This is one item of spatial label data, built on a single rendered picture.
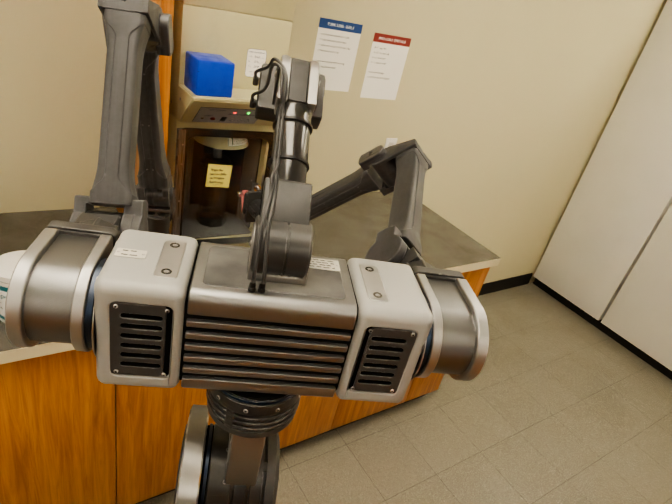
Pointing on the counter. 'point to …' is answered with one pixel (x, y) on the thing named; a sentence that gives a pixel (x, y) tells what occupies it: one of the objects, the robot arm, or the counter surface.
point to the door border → (179, 181)
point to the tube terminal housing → (192, 15)
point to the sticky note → (218, 175)
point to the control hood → (189, 102)
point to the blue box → (209, 74)
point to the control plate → (225, 115)
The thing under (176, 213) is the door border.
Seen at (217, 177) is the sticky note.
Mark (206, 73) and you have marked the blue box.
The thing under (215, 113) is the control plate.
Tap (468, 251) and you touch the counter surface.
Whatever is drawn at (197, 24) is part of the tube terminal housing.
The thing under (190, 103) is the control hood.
